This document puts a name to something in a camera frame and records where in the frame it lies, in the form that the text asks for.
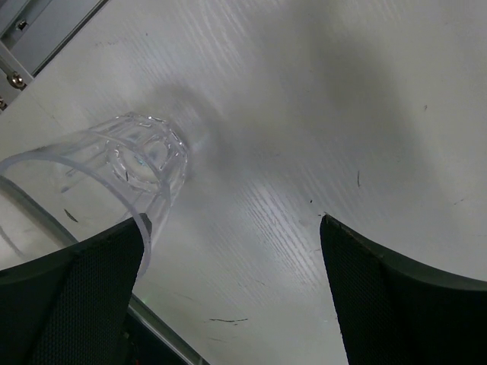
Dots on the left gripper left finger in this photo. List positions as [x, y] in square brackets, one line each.
[68, 307]

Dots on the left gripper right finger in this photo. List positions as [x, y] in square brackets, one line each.
[392, 309]

